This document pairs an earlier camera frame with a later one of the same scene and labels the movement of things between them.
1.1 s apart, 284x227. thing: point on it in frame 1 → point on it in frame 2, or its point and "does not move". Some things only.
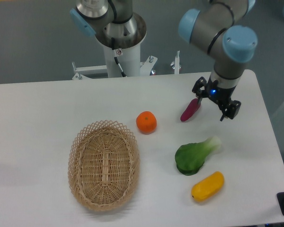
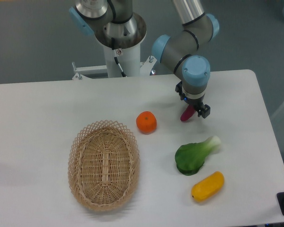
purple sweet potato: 193,106 does not move
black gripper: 219,95 → 204,110
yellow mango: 205,188 does not move
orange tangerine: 146,122 does not move
